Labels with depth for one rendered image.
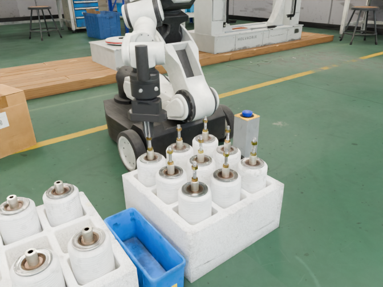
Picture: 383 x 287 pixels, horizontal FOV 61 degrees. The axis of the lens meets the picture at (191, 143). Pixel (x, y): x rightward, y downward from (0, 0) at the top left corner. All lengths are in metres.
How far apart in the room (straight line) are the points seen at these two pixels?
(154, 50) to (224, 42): 2.79
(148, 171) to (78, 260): 0.39
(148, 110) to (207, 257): 0.46
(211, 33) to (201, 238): 2.94
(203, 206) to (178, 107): 0.57
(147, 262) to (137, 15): 0.79
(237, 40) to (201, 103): 2.52
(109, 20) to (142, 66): 4.59
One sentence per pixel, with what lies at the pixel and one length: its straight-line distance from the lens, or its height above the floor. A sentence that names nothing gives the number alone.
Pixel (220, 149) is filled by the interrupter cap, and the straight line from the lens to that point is 1.14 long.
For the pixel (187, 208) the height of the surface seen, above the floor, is 0.22.
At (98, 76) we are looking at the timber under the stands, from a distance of 2.89.
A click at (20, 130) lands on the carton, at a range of 1.89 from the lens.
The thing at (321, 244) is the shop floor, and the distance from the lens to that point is 1.20.
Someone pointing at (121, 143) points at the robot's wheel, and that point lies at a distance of 1.52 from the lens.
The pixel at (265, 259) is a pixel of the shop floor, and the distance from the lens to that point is 1.10.
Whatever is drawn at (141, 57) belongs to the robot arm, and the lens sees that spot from 0.91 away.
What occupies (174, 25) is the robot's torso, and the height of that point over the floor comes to 0.61.
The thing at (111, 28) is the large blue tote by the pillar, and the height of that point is 0.15.
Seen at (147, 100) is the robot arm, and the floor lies 0.46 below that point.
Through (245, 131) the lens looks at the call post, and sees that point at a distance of 1.25.
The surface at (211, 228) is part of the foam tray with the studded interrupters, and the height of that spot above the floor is 0.16.
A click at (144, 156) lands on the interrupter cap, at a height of 0.25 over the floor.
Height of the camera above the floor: 0.78
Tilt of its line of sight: 26 degrees down
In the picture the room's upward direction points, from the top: 1 degrees counter-clockwise
